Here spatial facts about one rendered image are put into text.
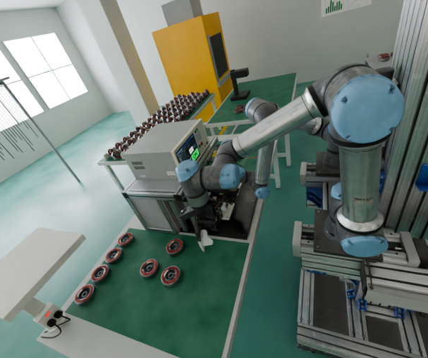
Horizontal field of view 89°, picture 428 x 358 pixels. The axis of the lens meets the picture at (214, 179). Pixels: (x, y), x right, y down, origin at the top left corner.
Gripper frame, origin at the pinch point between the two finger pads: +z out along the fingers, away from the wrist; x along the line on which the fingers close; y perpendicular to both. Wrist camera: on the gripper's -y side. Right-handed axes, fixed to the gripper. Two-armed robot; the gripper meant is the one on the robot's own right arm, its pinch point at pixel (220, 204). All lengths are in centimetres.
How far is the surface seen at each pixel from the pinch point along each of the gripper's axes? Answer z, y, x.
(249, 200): -3.0, 17.8, 11.6
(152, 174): -10.7, -47.5, -7.8
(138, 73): 92, -262, 321
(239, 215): -1.2, 14.4, -3.0
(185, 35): 1, -182, 348
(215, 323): -2, 19, -67
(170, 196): -15.6, -28.0, -21.7
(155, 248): 25, -28, -35
